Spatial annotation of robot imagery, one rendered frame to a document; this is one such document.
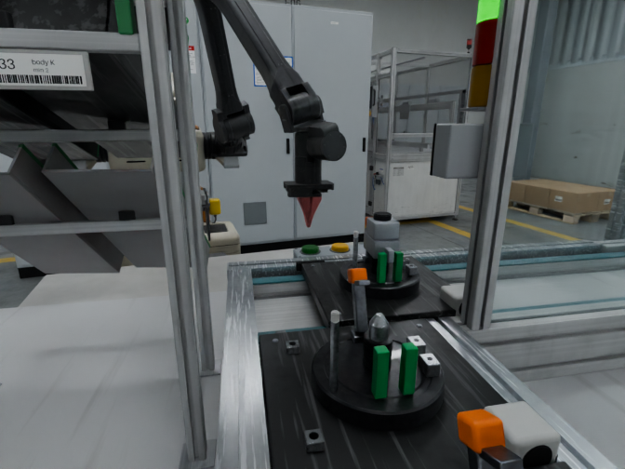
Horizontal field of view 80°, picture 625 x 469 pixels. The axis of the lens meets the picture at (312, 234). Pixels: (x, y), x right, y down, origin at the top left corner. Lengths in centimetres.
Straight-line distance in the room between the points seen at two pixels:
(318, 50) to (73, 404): 350
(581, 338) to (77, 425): 73
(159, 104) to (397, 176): 452
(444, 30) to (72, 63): 999
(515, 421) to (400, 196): 456
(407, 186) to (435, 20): 585
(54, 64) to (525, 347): 66
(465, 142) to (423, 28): 942
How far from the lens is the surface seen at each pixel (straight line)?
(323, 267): 74
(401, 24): 964
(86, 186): 55
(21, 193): 57
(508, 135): 54
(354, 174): 395
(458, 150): 53
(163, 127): 38
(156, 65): 38
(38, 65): 40
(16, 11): 48
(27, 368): 79
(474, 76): 56
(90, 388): 69
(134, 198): 55
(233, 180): 360
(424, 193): 508
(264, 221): 371
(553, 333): 68
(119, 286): 104
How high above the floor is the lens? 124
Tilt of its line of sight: 16 degrees down
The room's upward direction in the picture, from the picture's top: straight up
